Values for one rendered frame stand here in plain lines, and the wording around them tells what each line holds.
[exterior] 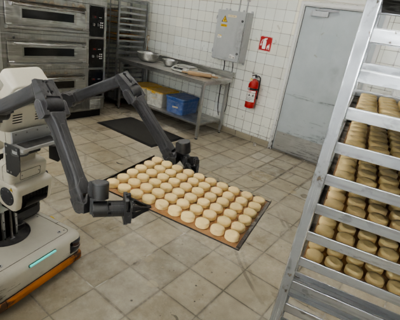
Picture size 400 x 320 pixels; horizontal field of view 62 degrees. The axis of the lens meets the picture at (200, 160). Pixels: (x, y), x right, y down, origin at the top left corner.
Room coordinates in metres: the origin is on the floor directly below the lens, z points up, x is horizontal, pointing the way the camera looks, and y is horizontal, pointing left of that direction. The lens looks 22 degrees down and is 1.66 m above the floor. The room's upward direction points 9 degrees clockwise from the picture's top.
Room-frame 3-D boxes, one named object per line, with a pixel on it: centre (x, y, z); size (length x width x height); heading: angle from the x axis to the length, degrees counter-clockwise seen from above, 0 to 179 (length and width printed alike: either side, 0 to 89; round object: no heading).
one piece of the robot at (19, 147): (1.56, 0.85, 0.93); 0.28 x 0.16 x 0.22; 157
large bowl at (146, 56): (5.87, 1.14, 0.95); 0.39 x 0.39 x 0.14
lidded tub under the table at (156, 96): (5.66, 0.80, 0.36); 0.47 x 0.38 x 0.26; 146
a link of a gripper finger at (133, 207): (1.04, 0.19, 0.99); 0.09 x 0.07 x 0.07; 111
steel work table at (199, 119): (5.58, 0.68, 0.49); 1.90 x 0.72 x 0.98; 56
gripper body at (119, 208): (1.01, 0.26, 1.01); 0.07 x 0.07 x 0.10; 22
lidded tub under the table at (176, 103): (5.41, 0.43, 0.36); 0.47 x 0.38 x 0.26; 147
